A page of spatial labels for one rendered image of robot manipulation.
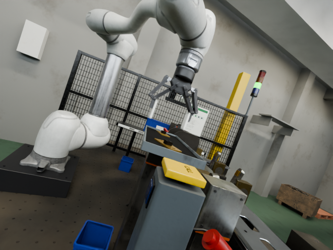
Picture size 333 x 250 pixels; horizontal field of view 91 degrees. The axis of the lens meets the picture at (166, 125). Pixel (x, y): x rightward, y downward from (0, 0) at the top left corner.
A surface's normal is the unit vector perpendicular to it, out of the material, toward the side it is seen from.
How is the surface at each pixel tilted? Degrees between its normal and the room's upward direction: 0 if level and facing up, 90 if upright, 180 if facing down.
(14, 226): 0
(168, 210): 90
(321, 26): 90
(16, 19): 90
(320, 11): 90
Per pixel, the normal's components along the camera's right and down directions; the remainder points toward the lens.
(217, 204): 0.11, 0.08
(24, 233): 0.34, -0.94
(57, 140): 0.46, 0.25
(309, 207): -0.76, -0.25
